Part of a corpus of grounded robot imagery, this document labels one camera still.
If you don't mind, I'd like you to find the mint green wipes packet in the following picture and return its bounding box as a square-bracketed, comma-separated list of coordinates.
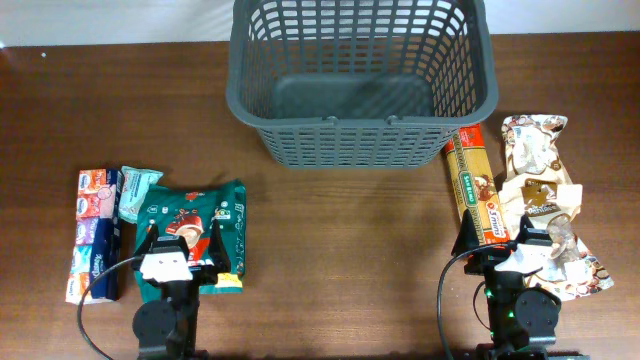
[119, 166, 164, 224]

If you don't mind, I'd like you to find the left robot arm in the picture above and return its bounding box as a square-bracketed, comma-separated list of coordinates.
[132, 222, 231, 359]

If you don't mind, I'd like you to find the green coffee snack bag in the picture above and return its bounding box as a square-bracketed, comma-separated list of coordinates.
[135, 179, 247, 295]

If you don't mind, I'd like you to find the San Remo spaghetti packet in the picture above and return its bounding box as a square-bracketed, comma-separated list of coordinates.
[444, 124, 511, 245]

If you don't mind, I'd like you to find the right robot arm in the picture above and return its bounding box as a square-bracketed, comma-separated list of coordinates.
[438, 211, 585, 360]

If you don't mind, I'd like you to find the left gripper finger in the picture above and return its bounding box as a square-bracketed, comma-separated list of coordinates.
[208, 219, 231, 273]
[134, 224, 159, 257]

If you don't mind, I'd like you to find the Pantree white rice bag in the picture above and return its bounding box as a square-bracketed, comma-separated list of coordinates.
[501, 114, 573, 188]

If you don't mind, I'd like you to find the grey plastic lattice basket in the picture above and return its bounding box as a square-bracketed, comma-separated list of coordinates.
[226, 0, 499, 168]

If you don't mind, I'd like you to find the multicolour tissue pocket pack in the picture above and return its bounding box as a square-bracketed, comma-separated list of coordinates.
[65, 169, 122, 304]

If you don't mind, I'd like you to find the Pantree mushroom bag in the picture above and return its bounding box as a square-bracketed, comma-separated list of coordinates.
[499, 183, 614, 301]

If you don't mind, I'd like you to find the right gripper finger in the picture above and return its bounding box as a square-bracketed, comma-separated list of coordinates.
[451, 214, 479, 256]
[517, 215, 551, 245]

